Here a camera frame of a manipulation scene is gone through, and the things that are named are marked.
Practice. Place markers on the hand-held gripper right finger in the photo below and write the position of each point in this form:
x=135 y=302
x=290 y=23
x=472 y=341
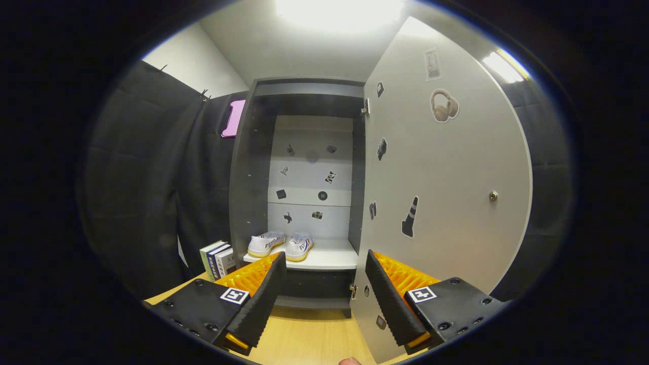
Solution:
x=390 y=304

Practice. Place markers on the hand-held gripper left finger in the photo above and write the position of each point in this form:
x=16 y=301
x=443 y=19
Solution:
x=263 y=304

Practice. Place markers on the white canvas shoe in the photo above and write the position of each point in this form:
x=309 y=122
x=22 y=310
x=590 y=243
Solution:
x=263 y=244
x=299 y=247

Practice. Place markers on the dark grey shoe cabinet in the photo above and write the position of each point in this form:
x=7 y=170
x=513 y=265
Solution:
x=314 y=167

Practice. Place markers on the blue spine book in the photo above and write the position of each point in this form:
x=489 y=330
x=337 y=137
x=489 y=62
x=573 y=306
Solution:
x=211 y=261

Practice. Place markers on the green spine book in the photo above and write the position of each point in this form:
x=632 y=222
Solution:
x=204 y=258

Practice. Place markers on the small ceiling light panel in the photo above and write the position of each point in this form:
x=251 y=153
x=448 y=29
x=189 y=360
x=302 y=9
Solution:
x=504 y=66

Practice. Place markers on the large ceiling light panel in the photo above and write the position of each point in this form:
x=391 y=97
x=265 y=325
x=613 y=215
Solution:
x=339 y=12

